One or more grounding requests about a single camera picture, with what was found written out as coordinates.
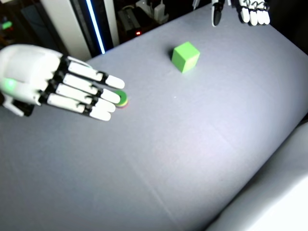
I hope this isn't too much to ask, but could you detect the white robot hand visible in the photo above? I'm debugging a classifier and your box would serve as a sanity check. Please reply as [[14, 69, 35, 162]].
[[0, 44, 126, 122], [211, 0, 272, 27]]

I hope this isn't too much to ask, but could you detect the grey table cloth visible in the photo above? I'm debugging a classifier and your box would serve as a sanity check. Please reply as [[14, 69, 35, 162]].
[[0, 2, 308, 231]]

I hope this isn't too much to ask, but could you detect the wide white tower panel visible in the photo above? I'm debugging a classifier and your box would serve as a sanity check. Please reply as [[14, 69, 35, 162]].
[[39, 0, 93, 61]]

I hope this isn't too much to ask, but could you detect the white power adapter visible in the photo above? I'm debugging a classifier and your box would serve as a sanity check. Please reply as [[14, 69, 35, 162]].
[[136, 0, 169, 25]]

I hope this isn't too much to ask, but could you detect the blue light strip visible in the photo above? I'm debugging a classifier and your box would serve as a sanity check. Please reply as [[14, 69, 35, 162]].
[[85, 0, 106, 55]]

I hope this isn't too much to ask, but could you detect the grey box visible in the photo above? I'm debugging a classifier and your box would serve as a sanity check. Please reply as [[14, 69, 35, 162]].
[[119, 7, 141, 32]]

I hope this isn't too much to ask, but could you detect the green cube block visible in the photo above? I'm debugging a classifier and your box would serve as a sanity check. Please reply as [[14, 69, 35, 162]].
[[171, 41, 201, 74]]

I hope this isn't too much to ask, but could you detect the large white blurred surface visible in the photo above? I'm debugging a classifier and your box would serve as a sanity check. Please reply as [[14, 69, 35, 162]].
[[204, 121, 308, 231]]

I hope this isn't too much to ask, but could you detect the black device with red light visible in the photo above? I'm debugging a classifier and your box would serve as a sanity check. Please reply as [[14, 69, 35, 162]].
[[124, 24, 151, 42]]

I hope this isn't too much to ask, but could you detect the narrow white tower panel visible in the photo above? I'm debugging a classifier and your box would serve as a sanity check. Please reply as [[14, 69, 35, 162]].
[[103, 0, 120, 48]]

